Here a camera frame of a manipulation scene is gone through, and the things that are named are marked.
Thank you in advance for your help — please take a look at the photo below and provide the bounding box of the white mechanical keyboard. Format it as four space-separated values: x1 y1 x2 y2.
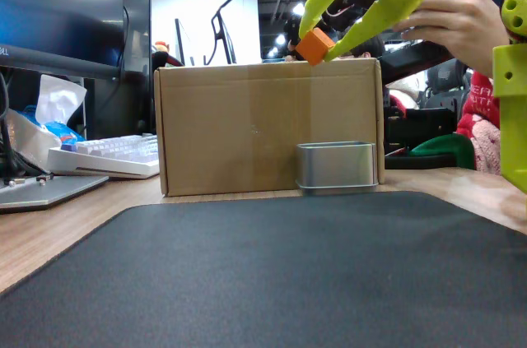
45 133 161 181

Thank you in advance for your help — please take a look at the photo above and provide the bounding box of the square metal tin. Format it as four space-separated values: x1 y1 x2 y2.
295 141 380 196

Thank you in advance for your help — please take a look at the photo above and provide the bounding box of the brown cardboard box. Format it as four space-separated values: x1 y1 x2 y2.
153 57 386 197

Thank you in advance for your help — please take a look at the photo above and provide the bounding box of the red orange plush toy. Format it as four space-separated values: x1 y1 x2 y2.
152 40 185 68

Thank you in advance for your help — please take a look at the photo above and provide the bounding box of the dark computer monitor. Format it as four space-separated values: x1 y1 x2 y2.
0 0 153 82

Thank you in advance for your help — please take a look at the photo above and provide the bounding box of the blue white tissue pack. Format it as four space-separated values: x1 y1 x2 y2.
7 73 89 169

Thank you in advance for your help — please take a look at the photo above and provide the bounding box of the grey monitor stand base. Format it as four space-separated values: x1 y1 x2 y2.
0 174 110 215

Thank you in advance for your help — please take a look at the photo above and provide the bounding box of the green fabric piece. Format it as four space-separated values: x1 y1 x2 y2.
409 132 477 170

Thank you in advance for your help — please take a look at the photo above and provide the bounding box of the black office chair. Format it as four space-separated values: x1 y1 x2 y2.
418 57 471 111

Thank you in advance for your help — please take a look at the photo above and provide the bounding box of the black mouse pad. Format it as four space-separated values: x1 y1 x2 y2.
0 191 527 348

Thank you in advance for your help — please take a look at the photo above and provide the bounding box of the red white patterned sleeve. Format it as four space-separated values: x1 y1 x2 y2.
455 70 501 176

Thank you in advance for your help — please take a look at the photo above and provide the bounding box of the person's bare hand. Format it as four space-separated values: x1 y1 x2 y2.
392 0 514 77

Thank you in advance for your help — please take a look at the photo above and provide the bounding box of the small orange object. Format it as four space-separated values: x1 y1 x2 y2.
295 27 337 67

